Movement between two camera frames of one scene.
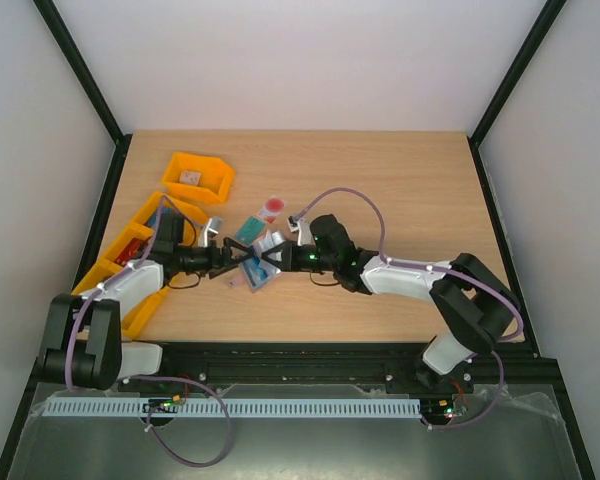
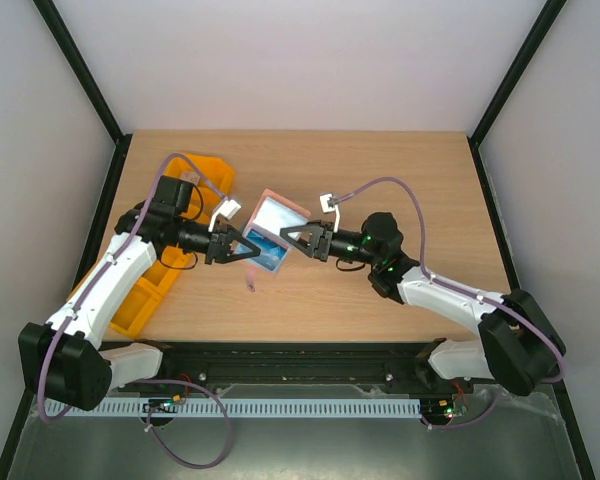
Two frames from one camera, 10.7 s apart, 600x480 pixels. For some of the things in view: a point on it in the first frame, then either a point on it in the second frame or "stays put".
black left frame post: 122,141 stays put
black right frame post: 502,93 stays put
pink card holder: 257,271 to 271,214
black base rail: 395,367 stays put
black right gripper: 285,256 to 321,241
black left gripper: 219,266 to 220,244
